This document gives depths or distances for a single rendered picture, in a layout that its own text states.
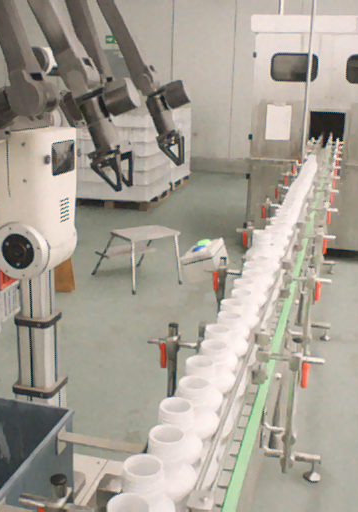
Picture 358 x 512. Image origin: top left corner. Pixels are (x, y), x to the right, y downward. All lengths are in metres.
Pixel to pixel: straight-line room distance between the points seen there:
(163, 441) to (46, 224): 1.06
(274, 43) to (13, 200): 4.28
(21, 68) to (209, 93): 10.03
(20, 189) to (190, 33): 10.00
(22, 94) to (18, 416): 0.67
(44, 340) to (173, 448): 1.20
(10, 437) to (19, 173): 0.69
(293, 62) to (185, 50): 6.00
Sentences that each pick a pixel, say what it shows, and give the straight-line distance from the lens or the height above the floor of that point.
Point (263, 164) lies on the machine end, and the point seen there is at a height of 0.83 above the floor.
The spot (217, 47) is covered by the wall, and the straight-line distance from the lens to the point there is 11.40.
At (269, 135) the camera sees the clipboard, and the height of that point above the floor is 1.09.
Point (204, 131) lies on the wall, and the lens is 11.44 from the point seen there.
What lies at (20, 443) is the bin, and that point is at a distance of 1.21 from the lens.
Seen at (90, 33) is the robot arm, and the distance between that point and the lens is 1.87.
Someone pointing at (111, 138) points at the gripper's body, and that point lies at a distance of 1.38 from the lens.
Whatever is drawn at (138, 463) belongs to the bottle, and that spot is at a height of 1.16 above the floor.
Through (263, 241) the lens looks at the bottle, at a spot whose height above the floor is 1.19.
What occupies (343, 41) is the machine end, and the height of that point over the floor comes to 1.90.
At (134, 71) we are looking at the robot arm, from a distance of 1.81.
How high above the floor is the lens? 1.50
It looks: 15 degrees down
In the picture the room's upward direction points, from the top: 2 degrees clockwise
